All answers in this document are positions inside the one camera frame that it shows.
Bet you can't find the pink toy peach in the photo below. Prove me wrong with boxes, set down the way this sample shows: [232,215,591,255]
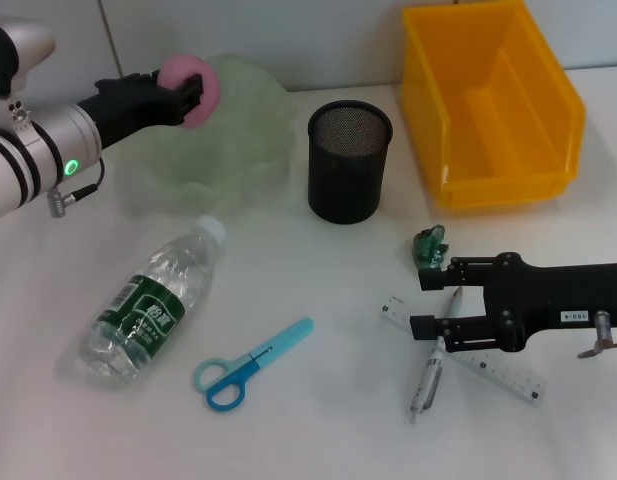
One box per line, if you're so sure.
[156,53,223,130]

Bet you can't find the small green toy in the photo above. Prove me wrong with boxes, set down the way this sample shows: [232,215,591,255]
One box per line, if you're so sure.
[411,223,450,274]

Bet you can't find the yellow plastic bin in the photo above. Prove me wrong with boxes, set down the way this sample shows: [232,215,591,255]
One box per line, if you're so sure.
[400,0,588,211]

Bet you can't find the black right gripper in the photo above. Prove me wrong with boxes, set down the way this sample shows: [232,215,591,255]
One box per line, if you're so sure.
[409,250,617,354]

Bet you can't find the blue scissors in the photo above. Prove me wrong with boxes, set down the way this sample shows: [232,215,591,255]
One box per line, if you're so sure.
[191,317,316,414]

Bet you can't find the right gripper silver plug cable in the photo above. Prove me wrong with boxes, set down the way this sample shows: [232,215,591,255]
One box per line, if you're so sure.
[576,309,617,360]

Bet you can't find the black mesh pen holder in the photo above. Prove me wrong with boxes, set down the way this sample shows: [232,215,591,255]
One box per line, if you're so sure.
[306,99,394,225]

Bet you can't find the green glass fruit plate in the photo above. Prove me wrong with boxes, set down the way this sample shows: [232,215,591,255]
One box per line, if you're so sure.
[110,52,296,216]

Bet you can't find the clear plastic ruler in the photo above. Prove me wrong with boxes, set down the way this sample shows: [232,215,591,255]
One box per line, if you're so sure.
[377,293,548,407]

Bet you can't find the clear green-label water bottle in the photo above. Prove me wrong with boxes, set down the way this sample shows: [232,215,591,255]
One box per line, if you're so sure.
[57,214,228,389]

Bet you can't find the left arm black plug cable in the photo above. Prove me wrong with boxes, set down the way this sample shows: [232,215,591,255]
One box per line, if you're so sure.
[46,154,107,219]

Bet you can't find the silver pen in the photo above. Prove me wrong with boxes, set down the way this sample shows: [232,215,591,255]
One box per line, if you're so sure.
[406,285,464,426]

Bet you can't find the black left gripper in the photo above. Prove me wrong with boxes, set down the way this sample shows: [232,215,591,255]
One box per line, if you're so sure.
[75,68,205,150]

